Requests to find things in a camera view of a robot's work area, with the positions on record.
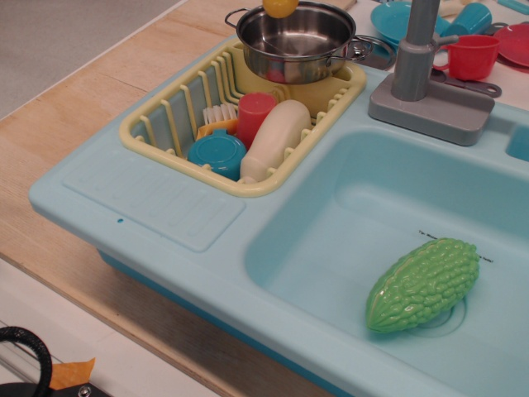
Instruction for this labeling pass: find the grey toy utensil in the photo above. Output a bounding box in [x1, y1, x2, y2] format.
[430, 69, 503, 98]

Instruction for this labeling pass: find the teal cup in background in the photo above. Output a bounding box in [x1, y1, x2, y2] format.
[441, 2, 492, 37]

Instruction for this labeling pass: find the light blue toy sink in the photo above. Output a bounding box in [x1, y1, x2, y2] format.
[29, 91, 528, 396]

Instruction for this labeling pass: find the teal plate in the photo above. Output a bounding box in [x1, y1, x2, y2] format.
[370, 1, 450, 45]

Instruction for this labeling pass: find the red plastic cup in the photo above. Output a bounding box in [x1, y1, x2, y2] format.
[236, 92, 277, 149]

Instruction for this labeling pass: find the red plate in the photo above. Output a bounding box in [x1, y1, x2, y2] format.
[493, 23, 529, 69]

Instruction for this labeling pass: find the red mug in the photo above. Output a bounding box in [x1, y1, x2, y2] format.
[433, 35, 500, 81]

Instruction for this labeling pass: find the pale yellow dish rack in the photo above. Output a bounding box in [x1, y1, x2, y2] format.
[119, 39, 367, 197]

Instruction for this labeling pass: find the orange tape piece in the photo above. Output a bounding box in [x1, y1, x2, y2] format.
[50, 357, 96, 390]

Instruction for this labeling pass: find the cream toy bottle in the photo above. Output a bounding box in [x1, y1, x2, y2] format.
[241, 99, 312, 184]

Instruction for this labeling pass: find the toy knife yellow handle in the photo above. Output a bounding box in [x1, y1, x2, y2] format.
[262, 0, 298, 18]

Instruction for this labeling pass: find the orange dish brush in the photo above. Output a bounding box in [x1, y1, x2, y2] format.
[196, 103, 238, 140]

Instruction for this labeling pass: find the grey toy faucet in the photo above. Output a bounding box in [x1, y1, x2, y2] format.
[368, 1, 495, 146]

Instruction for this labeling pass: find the metal pot lid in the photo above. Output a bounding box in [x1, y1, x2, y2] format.
[347, 36, 396, 70]

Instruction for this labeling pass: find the black cable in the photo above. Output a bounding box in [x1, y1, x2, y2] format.
[0, 326, 54, 397]

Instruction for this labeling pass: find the green bitter melon toy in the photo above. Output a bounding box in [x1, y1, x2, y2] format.
[365, 237, 480, 333]

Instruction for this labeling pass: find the stainless steel pot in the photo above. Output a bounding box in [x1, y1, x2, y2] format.
[225, 1, 373, 84]

